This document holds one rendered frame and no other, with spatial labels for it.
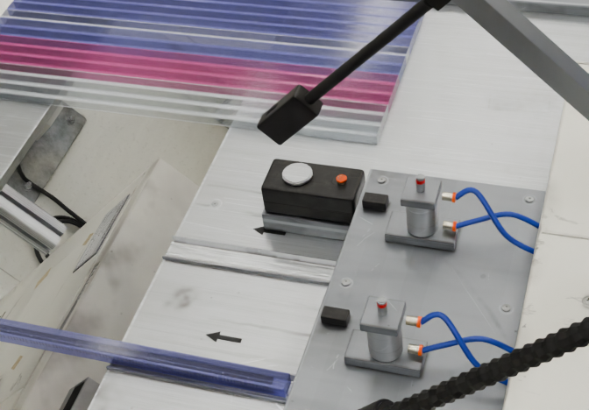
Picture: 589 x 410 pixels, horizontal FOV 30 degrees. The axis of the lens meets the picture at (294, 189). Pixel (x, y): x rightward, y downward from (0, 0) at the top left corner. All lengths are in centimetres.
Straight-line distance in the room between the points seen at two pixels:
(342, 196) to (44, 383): 49
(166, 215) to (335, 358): 68
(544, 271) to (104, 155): 151
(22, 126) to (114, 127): 117
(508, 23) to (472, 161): 31
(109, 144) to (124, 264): 89
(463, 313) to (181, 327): 22
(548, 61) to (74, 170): 155
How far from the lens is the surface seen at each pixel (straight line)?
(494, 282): 76
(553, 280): 74
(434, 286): 76
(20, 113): 106
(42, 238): 164
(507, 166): 92
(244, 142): 97
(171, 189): 139
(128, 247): 132
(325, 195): 84
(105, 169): 215
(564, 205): 78
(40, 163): 208
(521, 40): 65
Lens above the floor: 167
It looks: 44 degrees down
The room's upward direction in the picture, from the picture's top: 54 degrees clockwise
